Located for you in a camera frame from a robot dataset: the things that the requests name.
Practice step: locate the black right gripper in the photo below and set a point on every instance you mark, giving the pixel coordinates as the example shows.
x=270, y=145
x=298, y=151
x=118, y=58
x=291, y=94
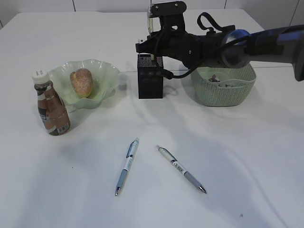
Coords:
x=181, y=45

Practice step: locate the white paper ball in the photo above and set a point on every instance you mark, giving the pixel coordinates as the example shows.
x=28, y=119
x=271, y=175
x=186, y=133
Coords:
x=214, y=79

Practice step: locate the grey paper ball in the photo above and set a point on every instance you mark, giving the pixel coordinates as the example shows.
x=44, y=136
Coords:
x=228, y=84

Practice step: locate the beige ballpoint pen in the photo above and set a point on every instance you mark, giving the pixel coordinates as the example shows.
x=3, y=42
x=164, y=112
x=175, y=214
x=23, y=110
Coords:
x=150, y=30

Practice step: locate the brown bread roll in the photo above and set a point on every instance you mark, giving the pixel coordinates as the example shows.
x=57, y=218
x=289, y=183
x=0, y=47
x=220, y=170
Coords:
x=82, y=82

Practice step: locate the brown coffee bottle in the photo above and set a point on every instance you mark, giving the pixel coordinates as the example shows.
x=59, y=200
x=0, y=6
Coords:
x=51, y=107

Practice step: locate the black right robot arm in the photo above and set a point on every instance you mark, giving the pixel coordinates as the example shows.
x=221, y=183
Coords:
x=229, y=48

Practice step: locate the green plastic woven basket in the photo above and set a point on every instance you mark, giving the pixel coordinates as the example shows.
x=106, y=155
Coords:
x=211, y=95

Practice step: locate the black pen holder box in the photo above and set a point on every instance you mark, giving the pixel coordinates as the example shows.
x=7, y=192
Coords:
x=150, y=80

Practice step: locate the green wavy glass plate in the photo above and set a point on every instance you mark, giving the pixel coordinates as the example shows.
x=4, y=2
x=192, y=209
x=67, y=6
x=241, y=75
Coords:
x=105, y=81

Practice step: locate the grey white ballpoint pen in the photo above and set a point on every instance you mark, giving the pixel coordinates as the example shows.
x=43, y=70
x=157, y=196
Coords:
x=179, y=167

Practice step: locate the blue white ballpoint pen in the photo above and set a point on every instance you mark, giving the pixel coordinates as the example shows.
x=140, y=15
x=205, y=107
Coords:
x=126, y=167

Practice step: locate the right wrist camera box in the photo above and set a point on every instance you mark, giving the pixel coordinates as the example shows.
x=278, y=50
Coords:
x=170, y=14

